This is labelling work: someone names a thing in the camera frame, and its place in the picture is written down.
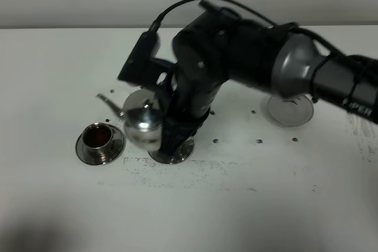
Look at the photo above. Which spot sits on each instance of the left stainless steel teacup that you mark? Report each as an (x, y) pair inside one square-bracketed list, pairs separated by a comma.
[(100, 138)]

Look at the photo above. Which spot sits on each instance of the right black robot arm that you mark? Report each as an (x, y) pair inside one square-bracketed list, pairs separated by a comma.
[(282, 60)]

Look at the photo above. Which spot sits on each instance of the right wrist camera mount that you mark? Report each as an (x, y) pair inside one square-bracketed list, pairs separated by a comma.
[(142, 68)]

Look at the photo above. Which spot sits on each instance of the right stainless steel saucer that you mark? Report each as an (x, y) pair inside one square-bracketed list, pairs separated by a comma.
[(182, 153)]

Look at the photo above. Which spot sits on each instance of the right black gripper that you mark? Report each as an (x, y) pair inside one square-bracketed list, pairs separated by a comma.
[(214, 48)]

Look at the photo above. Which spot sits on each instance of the teapot stainless steel saucer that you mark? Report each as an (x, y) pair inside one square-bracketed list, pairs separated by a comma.
[(292, 112)]

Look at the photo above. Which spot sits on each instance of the left stainless steel saucer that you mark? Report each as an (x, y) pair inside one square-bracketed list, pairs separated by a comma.
[(95, 160)]

